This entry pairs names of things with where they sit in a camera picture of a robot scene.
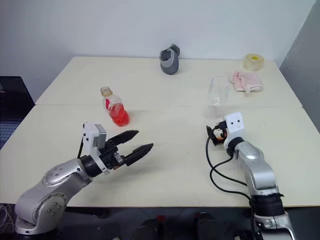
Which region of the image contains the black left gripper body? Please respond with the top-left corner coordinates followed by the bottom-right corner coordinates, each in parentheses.
top-left (99, 139), bottom-right (126, 171)

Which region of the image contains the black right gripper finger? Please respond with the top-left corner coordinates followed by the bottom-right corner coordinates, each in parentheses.
top-left (205, 124), bottom-right (218, 146)

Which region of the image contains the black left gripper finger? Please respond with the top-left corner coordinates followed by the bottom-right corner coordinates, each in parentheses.
top-left (107, 129), bottom-right (140, 146)
top-left (123, 142), bottom-right (155, 167)

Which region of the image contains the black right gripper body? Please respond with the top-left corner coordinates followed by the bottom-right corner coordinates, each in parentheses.
top-left (211, 120), bottom-right (230, 146)

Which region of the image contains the plastic bottle with red liquid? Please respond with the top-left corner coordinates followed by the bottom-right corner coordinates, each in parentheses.
top-left (100, 85), bottom-right (130, 127)

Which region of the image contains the clear wine glass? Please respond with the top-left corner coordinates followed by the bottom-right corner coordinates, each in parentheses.
top-left (204, 75), bottom-right (232, 125)

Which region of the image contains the pink folded towel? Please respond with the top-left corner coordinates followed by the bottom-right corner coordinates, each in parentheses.
top-left (231, 70), bottom-right (265, 95)

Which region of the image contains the translucent tape roll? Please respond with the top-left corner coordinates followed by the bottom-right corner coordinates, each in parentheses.
top-left (242, 53), bottom-right (265, 73)

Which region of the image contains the dark laptop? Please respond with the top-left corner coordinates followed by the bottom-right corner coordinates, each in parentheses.
top-left (0, 75), bottom-right (36, 151)

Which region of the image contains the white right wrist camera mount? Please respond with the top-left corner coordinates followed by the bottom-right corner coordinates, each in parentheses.
top-left (223, 112), bottom-right (245, 149)

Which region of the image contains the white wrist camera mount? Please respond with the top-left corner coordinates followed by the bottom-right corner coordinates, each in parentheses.
top-left (80, 121), bottom-right (111, 176)
top-left (223, 112), bottom-right (245, 149)

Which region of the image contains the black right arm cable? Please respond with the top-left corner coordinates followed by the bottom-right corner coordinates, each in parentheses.
top-left (205, 124), bottom-right (254, 201)

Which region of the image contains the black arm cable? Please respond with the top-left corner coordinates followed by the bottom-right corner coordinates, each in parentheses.
top-left (76, 136), bottom-right (86, 160)
top-left (205, 124), bottom-right (254, 201)

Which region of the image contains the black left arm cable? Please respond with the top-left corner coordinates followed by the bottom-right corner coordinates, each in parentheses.
top-left (76, 136), bottom-right (86, 160)

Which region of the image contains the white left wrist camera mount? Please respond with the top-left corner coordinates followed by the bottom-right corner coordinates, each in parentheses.
top-left (80, 121), bottom-right (111, 176)

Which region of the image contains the white cable bundle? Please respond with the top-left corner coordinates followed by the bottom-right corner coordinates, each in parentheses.
top-left (0, 202), bottom-right (17, 226)

